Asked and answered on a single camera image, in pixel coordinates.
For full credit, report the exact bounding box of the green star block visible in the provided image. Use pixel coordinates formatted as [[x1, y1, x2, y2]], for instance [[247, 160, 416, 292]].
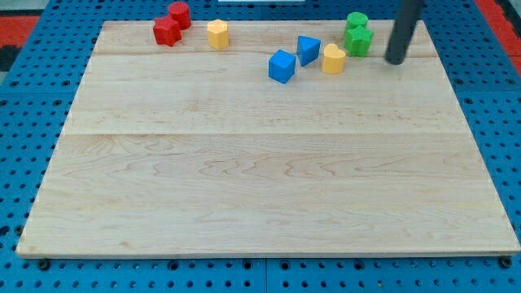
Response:
[[344, 26, 374, 57]]

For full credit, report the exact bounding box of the red cylinder block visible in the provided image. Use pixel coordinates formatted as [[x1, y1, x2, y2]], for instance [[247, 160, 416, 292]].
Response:
[[168, 1, 191, 30]]

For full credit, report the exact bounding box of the red star block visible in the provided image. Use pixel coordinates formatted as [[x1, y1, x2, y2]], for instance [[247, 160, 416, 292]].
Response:
[[153, 15, 182, 46]]

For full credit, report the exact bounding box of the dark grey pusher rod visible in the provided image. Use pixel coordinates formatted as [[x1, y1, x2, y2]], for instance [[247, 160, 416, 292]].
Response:
[[384, 0, 424, 65]]

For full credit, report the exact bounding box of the green cylinder block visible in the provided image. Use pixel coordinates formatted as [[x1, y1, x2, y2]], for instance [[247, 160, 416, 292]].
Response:
[[346, 11, 369, 30]]

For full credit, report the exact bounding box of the blue triangle block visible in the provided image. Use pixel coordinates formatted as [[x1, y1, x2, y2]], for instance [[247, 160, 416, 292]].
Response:
[[296, 36, 322, 67]]

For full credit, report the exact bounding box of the yellow heart block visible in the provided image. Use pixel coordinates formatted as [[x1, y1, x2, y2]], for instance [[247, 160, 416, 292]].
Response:
[[321, 43, 347, 74]]

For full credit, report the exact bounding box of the yellow hexagon block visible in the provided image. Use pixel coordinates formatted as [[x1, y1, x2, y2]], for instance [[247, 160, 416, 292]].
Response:
[[207, 20, 230, 50]]

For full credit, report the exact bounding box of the light wooden board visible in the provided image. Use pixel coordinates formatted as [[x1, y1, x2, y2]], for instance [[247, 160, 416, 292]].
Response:
[[16, 20, 520, 259]]

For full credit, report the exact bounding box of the blue cube block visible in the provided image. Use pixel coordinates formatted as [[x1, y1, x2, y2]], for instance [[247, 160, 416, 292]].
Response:
[[268, 50, 296, 84]]

